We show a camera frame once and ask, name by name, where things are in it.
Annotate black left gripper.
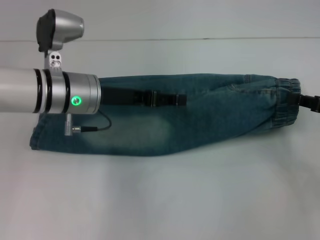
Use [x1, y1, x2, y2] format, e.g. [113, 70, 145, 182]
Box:
[99, 85, 188, 109]

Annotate blue denim shorts with print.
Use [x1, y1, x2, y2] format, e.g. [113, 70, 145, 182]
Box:
[28, 72, 301, 158]

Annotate thin dark cable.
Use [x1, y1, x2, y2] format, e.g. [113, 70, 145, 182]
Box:
[64, 110, 113, 138]

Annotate silver camera mount bracket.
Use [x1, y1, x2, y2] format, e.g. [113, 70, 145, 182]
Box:
[42, 49, 64, 75]

